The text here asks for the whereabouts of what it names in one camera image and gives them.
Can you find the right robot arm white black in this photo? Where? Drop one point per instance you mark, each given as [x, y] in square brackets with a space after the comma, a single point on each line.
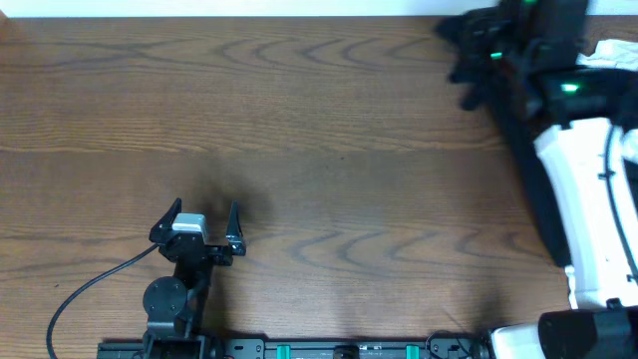
[573, 131]

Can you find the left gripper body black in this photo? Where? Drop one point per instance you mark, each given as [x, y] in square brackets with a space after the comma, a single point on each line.
[214, 251]

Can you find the white garment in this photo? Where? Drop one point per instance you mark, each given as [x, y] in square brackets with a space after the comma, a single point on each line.
[612, 54]

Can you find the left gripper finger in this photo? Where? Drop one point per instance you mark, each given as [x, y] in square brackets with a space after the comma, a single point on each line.
[234, 235]
[162, 231]

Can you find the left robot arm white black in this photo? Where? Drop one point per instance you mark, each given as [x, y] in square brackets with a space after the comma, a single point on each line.
[175, 304]

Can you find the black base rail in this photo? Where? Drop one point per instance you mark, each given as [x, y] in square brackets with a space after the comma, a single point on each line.
[319, 349]

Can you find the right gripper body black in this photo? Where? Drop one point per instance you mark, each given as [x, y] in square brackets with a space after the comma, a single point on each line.
[495, 49]

